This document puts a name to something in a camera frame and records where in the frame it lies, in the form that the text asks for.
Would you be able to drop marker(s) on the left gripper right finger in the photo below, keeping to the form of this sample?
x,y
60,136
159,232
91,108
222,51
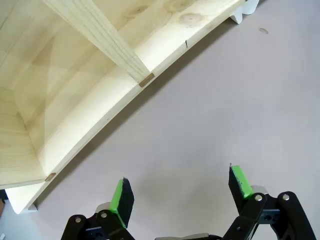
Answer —
x,y
252,207

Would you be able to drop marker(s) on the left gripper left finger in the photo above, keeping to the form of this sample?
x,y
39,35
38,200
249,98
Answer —
x,y
120,200

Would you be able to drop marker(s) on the white shelf foot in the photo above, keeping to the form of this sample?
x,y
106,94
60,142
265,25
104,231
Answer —
x,y
243,10
33,207

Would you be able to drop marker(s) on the light wooden shelf rack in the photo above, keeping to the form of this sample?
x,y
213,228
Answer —
x,y
75,82

